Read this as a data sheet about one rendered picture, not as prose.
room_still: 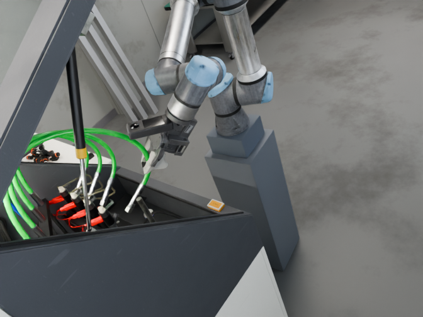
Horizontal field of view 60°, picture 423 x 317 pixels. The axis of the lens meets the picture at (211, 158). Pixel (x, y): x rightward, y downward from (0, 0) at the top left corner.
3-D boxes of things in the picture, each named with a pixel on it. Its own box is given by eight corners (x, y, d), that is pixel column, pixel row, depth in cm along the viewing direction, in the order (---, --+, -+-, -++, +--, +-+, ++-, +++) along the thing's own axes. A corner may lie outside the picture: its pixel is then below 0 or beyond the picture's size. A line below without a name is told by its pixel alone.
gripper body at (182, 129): (180, 158, 102) (200, 125, 96) (152, 155, 97) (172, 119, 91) (172, 141, 107) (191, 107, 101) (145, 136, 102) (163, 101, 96)
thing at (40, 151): (67, 155, 167) (60, 146, 164) (48, 170, 162) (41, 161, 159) (43, 146, 181) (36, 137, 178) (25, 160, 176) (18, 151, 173)
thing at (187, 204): (253, 241, 124) (242, 210, 114) (247, 251, 122) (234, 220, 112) (137, 192, 162) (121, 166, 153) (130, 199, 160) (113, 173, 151)
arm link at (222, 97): (216, 100, 161) (207, 73, 153) (246, 96, 156) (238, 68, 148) (210, 116, 152) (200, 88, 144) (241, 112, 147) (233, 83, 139)
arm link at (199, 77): (226, 67, 92) (216, 75, 84) (205, 102, 97) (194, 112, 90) (199, 50, 92) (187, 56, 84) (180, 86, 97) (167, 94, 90)
